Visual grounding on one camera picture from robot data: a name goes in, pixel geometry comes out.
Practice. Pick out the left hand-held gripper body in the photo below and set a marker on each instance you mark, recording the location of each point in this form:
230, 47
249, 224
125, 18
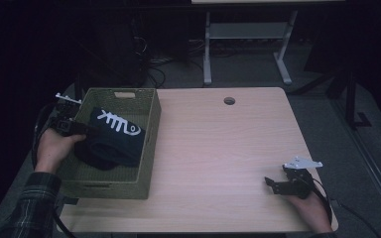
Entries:
66, 127

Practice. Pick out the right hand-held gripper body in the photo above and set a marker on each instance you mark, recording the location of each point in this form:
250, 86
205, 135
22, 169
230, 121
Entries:
299, 185

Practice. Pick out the dark navy fishbone print garment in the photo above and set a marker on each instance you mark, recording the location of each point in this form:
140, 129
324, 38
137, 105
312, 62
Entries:
115, 145

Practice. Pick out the green woven basket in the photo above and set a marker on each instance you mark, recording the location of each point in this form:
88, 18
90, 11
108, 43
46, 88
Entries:
119, 180

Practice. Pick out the person's left hand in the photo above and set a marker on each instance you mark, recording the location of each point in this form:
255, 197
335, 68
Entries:
51, 152

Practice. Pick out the person's right hand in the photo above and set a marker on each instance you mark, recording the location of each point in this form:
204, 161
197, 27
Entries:
314, 213

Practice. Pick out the black metal stand leg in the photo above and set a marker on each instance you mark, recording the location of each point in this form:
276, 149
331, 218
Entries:
77, 89

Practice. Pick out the black metal stand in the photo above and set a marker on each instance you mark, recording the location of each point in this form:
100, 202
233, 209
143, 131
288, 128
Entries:
351, 99

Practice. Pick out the white metal stand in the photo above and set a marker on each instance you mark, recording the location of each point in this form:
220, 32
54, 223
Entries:
248, 31

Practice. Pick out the aluminium floor rail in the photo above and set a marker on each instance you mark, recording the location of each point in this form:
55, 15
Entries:
370, 155

